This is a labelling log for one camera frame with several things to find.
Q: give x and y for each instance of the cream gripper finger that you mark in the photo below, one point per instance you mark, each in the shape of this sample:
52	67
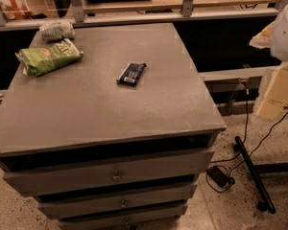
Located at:
274	94

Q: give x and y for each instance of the green jalapeno chip bag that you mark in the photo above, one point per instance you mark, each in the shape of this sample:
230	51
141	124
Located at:
41	60

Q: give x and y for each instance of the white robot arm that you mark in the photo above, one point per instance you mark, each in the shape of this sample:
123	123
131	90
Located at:
278	42

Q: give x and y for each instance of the crumpled white green bag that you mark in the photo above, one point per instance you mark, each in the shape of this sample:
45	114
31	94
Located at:
57	31

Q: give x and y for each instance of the orange white bag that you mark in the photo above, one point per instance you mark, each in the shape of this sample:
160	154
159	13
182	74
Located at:
15	9

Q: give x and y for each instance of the black power adapter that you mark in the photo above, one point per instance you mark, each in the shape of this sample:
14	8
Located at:
218	176

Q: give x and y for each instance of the black floor stand bar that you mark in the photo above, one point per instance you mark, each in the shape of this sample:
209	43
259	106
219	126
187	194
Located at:
266	203

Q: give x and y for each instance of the dark blue snack bar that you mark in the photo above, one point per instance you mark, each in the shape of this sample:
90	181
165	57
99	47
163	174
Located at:
131	74

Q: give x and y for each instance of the middle grey drawer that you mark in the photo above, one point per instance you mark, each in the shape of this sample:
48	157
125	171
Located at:
117	201

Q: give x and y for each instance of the grey drawer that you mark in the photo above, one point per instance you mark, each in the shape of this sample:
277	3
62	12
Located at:
74	177
126	217
117	201

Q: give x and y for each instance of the grey drawer cabinet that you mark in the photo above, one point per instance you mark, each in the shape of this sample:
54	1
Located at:
80	114

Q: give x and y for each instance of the bottom grey drawer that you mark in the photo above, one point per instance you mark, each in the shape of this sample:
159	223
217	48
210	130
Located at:
126	217

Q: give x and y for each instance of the top grey drawer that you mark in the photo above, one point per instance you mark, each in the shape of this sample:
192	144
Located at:
74	177

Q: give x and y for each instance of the metal railing frame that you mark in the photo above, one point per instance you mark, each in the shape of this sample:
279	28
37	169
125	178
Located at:
38	12

